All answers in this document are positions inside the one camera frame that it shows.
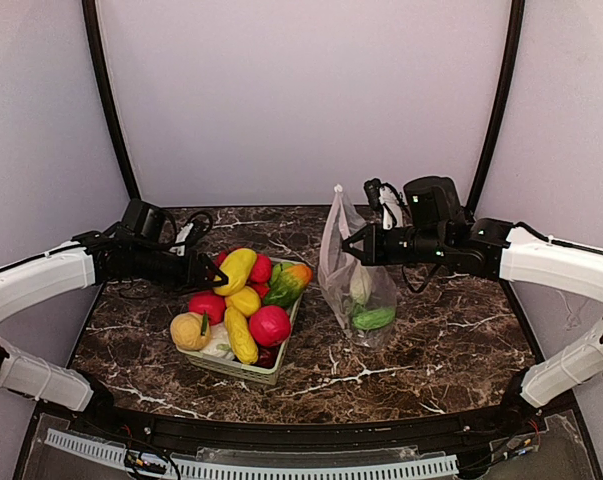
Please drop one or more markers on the green toy bitter gourd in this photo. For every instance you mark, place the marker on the green toy bitter gourd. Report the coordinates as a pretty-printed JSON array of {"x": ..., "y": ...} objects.
[{"x": 373, "y": 319}]

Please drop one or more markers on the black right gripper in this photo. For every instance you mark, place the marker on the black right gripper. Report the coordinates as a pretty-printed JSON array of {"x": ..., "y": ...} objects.
[{"x": 373, "y": 243}]

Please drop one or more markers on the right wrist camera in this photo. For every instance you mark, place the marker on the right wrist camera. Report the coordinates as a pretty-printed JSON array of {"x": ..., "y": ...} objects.
[{"x": 384, "y": 199}]

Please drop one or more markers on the black front rail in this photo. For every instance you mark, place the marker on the black front rail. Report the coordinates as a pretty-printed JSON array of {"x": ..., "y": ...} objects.
[{"x": 455, "y": 432}]

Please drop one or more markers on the white slotted cable duct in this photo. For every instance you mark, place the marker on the white slotted cable duct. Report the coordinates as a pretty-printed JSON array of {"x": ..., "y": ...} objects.
[{"x": 210, "y": 463}]

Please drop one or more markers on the red toy apple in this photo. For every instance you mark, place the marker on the red toy apple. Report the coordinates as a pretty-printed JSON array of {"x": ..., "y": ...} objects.
[{"x": 270, "y": 326}]

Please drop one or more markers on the orange green toy mango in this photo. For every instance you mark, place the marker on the orange green toy mango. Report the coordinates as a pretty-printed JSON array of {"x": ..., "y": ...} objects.
[{"x": 296, "y": 277}]

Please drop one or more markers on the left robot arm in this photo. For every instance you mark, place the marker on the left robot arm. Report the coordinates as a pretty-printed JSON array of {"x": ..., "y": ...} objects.
[{"x": 129, "y": 249}]

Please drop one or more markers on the yellow toy mango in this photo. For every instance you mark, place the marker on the yellow toy mango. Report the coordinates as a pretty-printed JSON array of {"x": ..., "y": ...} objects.
[{"x": 238, "y": 273}]

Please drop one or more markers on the pale green plastic basket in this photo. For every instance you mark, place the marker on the pale green plastic basket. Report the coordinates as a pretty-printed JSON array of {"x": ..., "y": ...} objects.
[{"x": 235, "y": 367}]

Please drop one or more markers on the tan toy potato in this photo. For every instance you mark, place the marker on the tan toy potato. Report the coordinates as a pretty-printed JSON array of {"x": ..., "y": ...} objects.
[{"x": 191, "y": 331}]

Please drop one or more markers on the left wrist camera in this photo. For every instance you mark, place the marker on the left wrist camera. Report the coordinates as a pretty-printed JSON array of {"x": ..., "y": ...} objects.
[{"x": 198, "y": 225}]

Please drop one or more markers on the white toy bitter gourd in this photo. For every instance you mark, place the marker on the white toy bitter gourd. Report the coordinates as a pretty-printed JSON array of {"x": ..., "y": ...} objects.
[{"x": 360, "y": 285}]

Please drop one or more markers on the dark red toy fruit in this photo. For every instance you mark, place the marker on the dark red toy fruit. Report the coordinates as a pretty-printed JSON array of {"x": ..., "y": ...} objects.
[{"x": 267, "y": 357}]

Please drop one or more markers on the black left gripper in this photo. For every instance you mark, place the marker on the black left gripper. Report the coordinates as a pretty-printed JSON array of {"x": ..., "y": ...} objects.
[{"x": 194, "y": 270}]

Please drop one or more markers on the white toy garlic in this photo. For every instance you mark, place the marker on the white toy garlic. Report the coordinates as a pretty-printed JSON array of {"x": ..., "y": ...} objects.
[{"x": 219, "y": 345}]

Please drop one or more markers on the yellow toy corn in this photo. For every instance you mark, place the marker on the yellow toy corn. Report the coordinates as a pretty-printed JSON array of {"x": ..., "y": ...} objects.
[{"x": 241, "y": 340}]

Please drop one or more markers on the yellow toy lemon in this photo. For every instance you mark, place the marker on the yellow toy lemon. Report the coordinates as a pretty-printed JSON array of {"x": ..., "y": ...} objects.
[{"x": 247, "y": 301}]

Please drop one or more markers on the clear dotted zip bag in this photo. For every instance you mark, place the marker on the clear dotted zip bag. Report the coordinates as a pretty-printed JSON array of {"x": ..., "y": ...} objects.
[{"x": 335, "y": 270}]

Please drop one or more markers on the red toy tomato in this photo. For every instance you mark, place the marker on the red toy tomato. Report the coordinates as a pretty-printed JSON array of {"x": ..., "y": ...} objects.
[
  {"x": 209, "y": 303},
  {"x": 261, "y": 271}
]

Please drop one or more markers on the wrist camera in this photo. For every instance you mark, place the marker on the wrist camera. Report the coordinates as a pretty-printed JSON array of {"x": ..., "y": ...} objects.
[
  {"x": 198, "y": 225},
  {"x": 384, "y": 199}
]

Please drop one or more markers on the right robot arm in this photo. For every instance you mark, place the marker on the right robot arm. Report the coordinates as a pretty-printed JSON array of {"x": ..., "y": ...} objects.
[{"x": 426, "y": 224}]

